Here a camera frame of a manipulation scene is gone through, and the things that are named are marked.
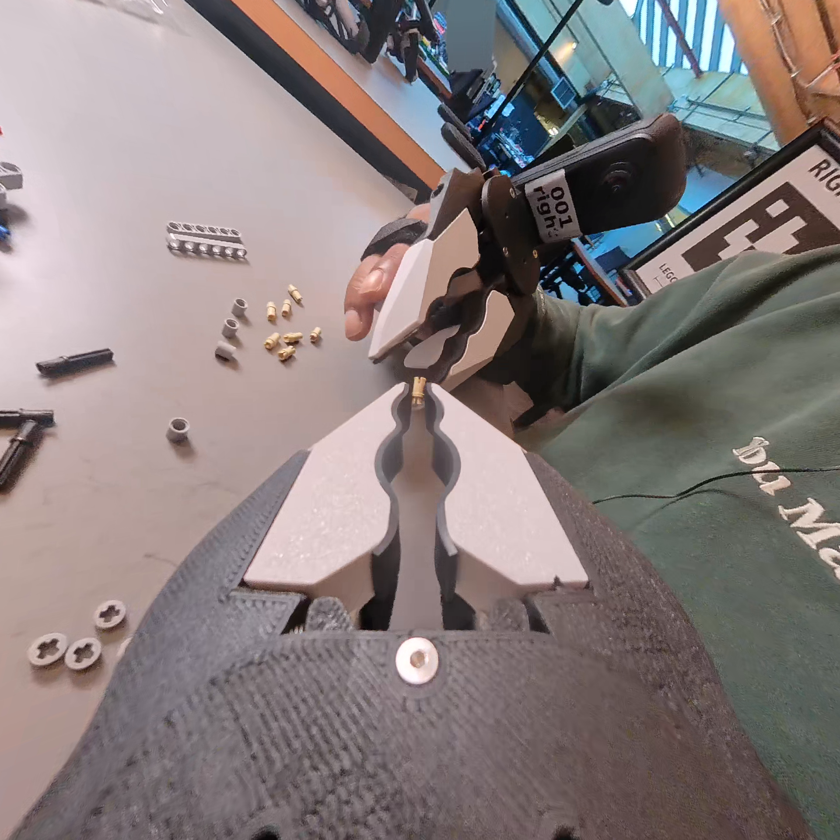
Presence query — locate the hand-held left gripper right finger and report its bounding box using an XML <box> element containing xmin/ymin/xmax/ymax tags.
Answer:
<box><xmin>430</xmin><ymin>384</ymin><xmax>589</xmax><ymax>608</ymax></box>

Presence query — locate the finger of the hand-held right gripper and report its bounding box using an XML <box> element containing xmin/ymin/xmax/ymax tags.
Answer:
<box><xmin>367</xmin><ymin>210</ymin><xmax>483</xmax><ymax>363</ymax></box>
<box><xmin>403</xmin><ymin>292</ymin><xmax>516</xmax><ymax>391</ymax></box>

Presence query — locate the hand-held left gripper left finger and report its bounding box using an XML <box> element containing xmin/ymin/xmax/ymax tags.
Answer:
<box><xmin>244</xmin><ymin>382</ymin><xmax>409</xmax><ymax>611</ymax></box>

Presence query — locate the cluster of tan pins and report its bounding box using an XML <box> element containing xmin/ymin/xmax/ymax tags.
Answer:
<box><xmin>264</xmin><ymin>283</ymin><xmax>324</xmax><ymax>362</ymax></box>

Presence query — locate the person's right forearm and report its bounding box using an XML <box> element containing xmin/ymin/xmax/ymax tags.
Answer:
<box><xmin>512</xmin><ymin>246</ymin><xmax>840</xmax><ymax>434</ymax></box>

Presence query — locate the grey lego technic beam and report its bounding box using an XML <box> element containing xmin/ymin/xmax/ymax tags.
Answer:
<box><xmin>165</xmin><ymin>221</ymin><xmax>245</xmax><ymax>240</ymax></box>
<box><xmin>165</xmin><ymin>235</ymin><xmax>250</xmax><ymax>263</ymax></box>

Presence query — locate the black lego axle pin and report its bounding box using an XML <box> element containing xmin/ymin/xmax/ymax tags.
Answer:
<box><xmin>35</xmin><ymin>348</ymin><xmax>115</xmax><ymax>378</ymax></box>

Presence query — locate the black lego axle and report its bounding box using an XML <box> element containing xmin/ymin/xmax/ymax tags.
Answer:
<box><xmin>0</xmin><ymin>420</ymin><xmax>42</xmax><ymax>492</ymax></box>

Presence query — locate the person's right hand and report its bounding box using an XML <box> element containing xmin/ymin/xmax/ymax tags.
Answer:
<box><xmin>344</xmin><ymin>246</ymin><xmax>411</xmax><ymax>342</ymax></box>

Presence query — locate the black pole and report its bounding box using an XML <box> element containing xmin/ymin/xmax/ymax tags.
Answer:
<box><xmin>482</xmin><ymin>0</ymin><xmax>585</xmax><ymax>126</ymax></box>

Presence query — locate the black office chair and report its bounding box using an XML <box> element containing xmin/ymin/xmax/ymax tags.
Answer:
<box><xmin>297</xmin><ymin>0</ymin><xmax>447</xmax><ymax>83</ymax></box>
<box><xmin>438</xmin><ymin>101</ymin><xmax>490</xmax><ymax>173</ymax></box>

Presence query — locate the wooden pillar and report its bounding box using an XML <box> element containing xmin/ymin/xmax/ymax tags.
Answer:
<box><xmin>718</xmin><ymin>0</ymin><xmax>840</xmax><ymax>142</ymax></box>

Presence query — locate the person's green sweatshirt torso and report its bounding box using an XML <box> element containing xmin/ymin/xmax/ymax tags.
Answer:
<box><xmin>525</xmin><ymin>354</ymin><xmax>840</xmax><ymax>840</ymax></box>

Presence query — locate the clear plastic bag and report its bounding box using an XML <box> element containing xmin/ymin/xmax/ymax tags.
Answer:
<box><xmin>85</xmin><ymin>0</ymin><xmax>175</xmax><ymax>17</ymax></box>

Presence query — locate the thin black cable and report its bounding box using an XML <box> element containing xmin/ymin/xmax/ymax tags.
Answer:
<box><xmin>591</xmin><ymin>467</ymin><xmax>840</xmax><ymax>506</ymax></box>

